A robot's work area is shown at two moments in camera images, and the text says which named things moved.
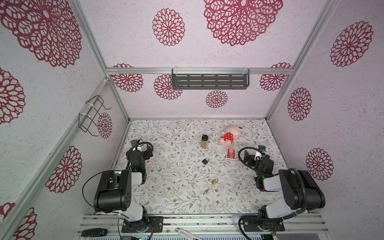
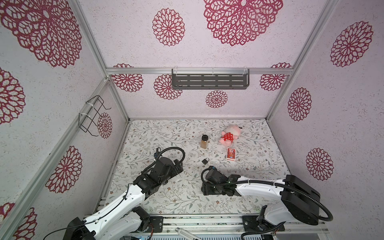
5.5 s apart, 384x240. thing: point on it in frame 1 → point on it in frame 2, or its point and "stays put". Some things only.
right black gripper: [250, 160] → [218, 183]
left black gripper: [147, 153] → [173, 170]
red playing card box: [231, 154] stays put
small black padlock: [205, 161] stays put
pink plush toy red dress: [231, 132] stays put
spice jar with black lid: [204, 141] stays put
